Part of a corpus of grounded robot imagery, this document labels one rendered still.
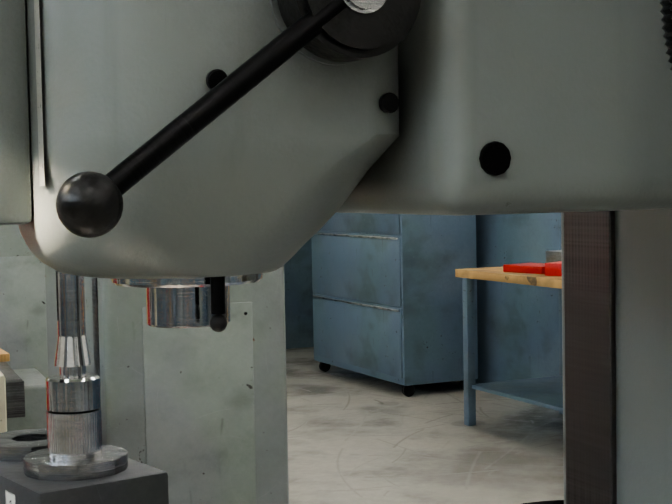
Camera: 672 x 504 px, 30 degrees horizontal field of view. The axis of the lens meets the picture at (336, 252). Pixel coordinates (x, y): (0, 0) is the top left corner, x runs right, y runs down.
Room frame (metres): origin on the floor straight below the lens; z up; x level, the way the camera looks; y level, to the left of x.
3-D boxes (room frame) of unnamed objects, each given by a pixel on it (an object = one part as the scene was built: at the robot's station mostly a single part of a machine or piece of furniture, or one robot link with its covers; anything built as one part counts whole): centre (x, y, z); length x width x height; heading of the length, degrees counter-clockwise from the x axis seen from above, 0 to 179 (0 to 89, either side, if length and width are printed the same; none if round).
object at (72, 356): (1.09, 0.23, 1.25); 0.03 x 0.03 x 0.11
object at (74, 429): (1.09, 0.23, 1.16); 0.05 x 0.05 x 0.06
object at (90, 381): (1.09, 0.23, 1.19); 0.05 x 0.05 x 0.01
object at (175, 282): (0.72, 0.09, 1.31); 0.09 x 0.09 x 0.01
